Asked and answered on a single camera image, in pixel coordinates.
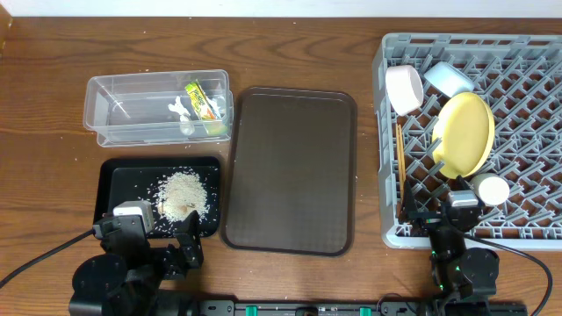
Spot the wooden chopstick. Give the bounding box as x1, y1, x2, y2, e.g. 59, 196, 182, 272
397, 124, 408, 207
394, 123, 406, 216

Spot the light green cup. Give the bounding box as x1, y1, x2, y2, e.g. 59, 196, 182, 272
470, 173, 510, 206

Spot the yellow plate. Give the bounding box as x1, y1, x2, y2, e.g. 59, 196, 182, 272
431, 92, 495, 179

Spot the pink white bowl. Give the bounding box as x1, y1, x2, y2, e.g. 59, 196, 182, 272
385, 65, 424, 116

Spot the green snack wrapper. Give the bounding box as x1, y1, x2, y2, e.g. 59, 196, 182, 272
185, 81, 227, 136

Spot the blue bowl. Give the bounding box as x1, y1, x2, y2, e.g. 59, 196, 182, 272
424, 61, 475, 97

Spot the white tissue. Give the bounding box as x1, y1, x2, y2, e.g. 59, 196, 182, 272
168, 96, 195, 136

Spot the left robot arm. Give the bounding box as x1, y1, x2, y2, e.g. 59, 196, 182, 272
68, 200, 204, 316

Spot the black waste tray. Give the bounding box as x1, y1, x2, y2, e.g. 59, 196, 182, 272
93, 156, 220, 239

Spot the grey dishwasher rack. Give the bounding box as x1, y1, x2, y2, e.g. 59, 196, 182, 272
372, 33, 561, 251

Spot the clear plastic waste bin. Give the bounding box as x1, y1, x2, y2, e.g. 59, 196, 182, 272
83, 69, 234, 147

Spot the cooked rice pile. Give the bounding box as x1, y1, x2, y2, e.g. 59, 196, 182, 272
143, 171, 211, 224

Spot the dark brown serving tray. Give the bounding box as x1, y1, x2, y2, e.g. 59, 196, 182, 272
220, 87, 357, 257

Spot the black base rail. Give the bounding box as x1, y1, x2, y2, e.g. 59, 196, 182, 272
197, 300, 528, 316

